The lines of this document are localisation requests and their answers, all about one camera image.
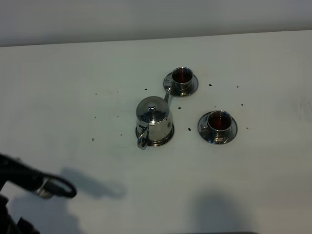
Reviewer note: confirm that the stainless steel teapot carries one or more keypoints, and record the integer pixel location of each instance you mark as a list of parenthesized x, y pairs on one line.
[(153, 110)]

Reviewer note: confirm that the steel teapot saucer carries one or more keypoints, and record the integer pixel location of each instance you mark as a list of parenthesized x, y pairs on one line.
[(155, 135)]

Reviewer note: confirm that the far stainless steel teacup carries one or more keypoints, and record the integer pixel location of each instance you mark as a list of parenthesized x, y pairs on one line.
[(180, 77)]

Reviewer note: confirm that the stainless steel teacup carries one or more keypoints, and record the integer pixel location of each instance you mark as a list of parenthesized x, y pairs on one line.
[(180, 77), (217, 122)]

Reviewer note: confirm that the near stainless steel teacup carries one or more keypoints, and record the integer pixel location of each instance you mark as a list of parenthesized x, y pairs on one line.
[(217, 122)]

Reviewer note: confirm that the far steel saucer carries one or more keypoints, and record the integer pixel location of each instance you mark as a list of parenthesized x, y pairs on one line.
[(184, 92)]

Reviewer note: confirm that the near steel saucer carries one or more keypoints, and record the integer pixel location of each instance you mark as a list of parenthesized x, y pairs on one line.
[(217, 139)]

